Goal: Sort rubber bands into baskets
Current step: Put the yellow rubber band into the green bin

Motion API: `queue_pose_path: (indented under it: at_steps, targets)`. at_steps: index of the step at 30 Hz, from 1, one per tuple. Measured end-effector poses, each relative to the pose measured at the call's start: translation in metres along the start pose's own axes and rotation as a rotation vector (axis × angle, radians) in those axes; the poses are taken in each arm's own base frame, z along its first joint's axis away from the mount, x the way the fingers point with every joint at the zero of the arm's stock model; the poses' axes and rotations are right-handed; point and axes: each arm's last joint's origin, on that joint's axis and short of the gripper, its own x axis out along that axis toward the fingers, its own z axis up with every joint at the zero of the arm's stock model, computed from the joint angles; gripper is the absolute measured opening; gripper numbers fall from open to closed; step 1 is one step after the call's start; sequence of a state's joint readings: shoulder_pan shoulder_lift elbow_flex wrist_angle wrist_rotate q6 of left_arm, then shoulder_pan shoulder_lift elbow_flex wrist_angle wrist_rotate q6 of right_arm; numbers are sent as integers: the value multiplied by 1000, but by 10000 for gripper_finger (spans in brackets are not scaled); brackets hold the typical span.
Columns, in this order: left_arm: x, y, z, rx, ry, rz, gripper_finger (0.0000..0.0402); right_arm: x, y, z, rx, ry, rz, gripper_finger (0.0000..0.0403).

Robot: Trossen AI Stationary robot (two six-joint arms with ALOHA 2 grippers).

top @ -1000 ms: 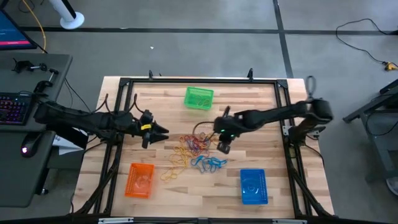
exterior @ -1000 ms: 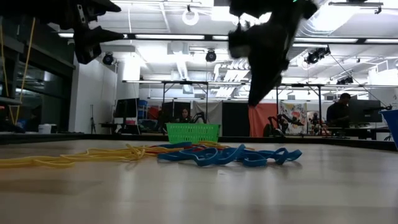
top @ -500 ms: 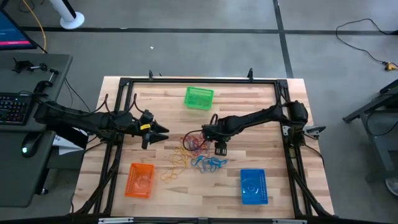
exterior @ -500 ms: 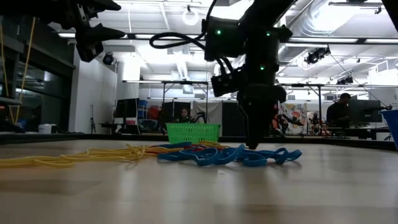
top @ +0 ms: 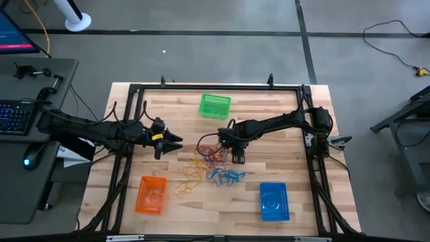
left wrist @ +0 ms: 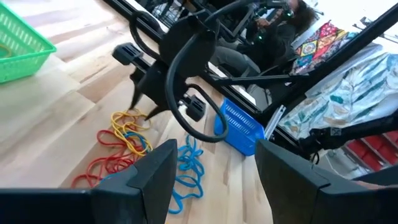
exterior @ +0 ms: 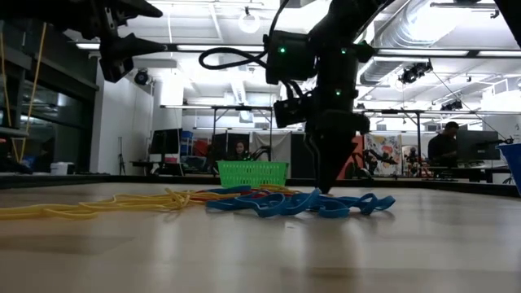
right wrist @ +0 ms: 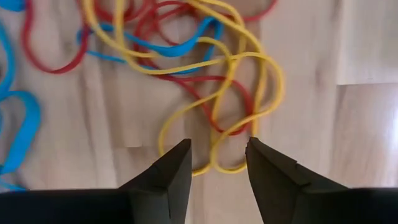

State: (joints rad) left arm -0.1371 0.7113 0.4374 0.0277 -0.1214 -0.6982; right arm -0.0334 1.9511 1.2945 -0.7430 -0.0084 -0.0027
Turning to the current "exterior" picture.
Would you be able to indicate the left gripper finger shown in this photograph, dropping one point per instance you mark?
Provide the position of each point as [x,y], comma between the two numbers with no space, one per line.
[136,10]
[122,53]

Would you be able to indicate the round black speaker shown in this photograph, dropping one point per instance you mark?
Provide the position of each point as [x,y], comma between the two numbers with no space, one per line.
[141,77]

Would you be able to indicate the silver ventilation duct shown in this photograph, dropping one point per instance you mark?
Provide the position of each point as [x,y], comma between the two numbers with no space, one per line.
[407,24]

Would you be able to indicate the white hanging cloth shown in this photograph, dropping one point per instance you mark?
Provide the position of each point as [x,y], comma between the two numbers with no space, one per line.
[277,144]

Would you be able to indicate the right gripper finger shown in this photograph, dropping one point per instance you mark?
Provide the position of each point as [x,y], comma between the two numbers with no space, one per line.
[312,150]
[335,158]

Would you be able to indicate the background black robot arm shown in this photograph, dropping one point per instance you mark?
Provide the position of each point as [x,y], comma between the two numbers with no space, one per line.
[378,158]

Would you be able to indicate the blue plastic basket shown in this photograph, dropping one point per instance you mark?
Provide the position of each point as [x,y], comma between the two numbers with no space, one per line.
[513,167]

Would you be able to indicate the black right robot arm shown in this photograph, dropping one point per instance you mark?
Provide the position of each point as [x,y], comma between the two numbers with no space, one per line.
[346,24]

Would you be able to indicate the black frame table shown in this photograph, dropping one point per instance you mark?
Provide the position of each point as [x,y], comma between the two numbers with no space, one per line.
[407,111]
[240,108]

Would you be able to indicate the red rubber band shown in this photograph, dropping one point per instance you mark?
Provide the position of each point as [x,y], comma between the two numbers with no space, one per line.
[197,199]

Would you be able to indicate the black computer monitor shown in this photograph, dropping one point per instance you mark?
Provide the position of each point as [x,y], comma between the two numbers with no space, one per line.
[476,144]
[165,141]

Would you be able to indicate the long ceiling light strip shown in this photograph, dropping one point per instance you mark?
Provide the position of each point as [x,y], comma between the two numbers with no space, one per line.
[423,52]
[220,47]

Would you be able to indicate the colourful poster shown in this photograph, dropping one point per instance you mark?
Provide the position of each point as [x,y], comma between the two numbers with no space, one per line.
[384,150]

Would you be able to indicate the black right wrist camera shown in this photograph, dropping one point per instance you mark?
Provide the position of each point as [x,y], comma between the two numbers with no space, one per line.
[291,113]

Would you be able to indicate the round pendant lamp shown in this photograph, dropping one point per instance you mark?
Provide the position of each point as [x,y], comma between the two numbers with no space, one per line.
[249,22]

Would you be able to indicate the blue storage bins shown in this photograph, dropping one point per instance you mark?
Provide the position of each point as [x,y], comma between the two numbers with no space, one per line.
[187,142]

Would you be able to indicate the wide blue rubber band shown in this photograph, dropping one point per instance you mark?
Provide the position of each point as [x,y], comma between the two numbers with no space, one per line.
[228,204]
[374,202]
[293,205]

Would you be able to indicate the yellow rubber band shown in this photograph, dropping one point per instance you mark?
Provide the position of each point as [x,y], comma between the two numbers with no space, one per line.
[122,199]
[281,188]
[177,197]
[61,214]

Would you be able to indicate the black metal table frame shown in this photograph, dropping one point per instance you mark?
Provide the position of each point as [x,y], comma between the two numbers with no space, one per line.
[81,179]

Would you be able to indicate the black tripod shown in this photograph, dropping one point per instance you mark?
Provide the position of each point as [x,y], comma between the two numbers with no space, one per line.
[121,158]

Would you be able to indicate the person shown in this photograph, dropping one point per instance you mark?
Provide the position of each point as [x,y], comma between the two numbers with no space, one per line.
[441,148]
[241,149]

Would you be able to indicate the green plastic basket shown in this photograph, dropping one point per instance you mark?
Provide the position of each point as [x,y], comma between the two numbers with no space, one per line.
[252,174]

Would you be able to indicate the orange panel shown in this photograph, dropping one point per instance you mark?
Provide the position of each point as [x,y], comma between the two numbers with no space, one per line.
[354,163]

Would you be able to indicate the black ceiling spotlight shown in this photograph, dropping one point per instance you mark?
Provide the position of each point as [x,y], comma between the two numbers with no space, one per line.
[415,72]
[452,105]

